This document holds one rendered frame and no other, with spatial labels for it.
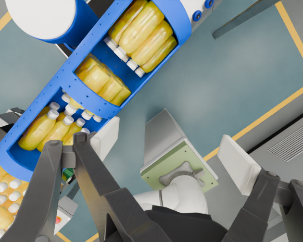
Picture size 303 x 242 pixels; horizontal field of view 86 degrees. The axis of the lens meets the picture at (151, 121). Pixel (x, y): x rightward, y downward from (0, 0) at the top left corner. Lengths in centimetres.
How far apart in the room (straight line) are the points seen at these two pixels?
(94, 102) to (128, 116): 127
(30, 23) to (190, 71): 141
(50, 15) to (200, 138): 173
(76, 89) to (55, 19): 36
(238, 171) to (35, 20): 89
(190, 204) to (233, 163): 54
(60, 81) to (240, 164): 60
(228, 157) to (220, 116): 184
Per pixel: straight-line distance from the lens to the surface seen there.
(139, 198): 78
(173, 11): 62
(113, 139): 19
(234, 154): 19
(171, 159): 85
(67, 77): 64
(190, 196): 73
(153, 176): 90
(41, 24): 91
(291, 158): 202
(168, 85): 181
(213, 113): 199
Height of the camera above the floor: 180
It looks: 75 degrees down
